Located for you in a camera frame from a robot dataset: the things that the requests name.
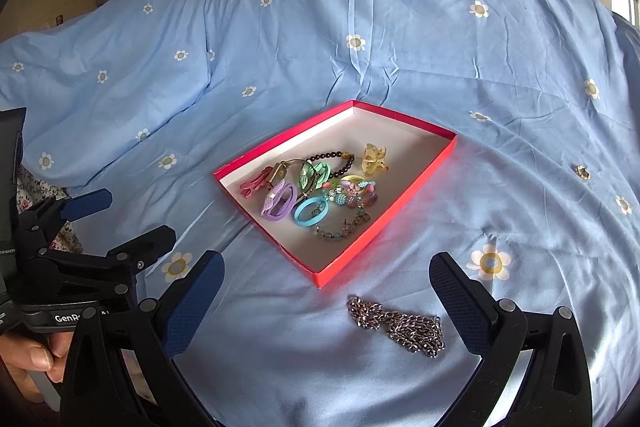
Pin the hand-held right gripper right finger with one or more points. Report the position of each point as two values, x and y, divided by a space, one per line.
460 302

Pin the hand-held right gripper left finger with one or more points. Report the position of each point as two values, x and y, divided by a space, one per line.
192 302

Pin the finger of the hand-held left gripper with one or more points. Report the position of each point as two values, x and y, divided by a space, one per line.
87 203
150 244

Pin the red hair clip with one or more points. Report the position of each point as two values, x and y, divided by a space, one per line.
252 185

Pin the lilac bow hair clip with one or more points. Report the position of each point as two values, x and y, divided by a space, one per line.
278 207

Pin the gold wrist watch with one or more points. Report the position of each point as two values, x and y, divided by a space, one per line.
280 169

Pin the red shallow cardboard box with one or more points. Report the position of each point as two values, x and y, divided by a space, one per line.
390 142

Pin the person's left hand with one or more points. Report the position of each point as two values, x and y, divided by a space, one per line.
40 357

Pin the floral printed cloth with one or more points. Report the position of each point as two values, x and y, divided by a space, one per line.
35 193

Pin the amber claw hair clip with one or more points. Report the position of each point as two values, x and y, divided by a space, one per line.
373 159

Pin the green hair scrunchie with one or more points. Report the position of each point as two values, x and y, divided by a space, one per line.
307 177

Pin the blue floral bed sheet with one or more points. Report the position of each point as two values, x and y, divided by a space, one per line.
400 32

